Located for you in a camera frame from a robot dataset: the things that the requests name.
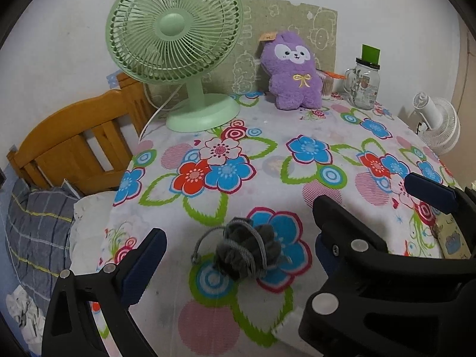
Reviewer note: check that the wooden headboard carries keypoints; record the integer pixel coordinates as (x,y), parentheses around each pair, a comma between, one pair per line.
(74,145)

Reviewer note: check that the floral tablecloth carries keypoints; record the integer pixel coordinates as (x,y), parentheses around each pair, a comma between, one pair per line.
(267,178)

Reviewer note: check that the glass jar mug green lid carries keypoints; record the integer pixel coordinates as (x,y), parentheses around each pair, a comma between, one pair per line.
(362,85)

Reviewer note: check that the beige door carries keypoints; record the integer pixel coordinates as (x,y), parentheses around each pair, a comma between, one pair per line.
(466,67)

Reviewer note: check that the grey mesh bath pouf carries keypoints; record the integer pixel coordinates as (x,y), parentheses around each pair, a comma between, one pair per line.
(241,253)

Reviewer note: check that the white pillow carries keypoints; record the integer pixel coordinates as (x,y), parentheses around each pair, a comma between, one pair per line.
(91,223)

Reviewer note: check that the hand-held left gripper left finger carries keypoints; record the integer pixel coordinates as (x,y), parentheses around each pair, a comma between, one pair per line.
(145,264)

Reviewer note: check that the purple plush toy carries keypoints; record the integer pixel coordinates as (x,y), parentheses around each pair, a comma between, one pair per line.
(293,81)

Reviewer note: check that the blue wall sticker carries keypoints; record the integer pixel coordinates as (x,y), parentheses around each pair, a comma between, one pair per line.
(112,79)

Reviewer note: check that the white crumpled cloth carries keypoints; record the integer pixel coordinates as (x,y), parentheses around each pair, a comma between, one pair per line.
(24,312)

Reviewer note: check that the white standing fan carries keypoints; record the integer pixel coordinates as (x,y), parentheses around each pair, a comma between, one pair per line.
(438,122)

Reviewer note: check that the clear container with orange lid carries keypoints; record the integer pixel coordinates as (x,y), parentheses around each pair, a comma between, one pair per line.
(327,87)

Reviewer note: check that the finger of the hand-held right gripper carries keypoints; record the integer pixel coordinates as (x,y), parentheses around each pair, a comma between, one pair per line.
(431,191)
(372,286)

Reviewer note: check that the blue plaid pillow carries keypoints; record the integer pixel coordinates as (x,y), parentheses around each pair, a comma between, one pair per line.
(37,230)

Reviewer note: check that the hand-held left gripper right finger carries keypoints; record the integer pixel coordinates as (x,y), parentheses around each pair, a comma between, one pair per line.
(322,256)

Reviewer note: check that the yellow printed fabric storage box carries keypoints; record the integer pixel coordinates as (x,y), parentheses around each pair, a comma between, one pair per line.
(453,238)

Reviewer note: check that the green desk fan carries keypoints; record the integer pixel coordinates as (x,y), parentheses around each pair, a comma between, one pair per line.
(174,29)

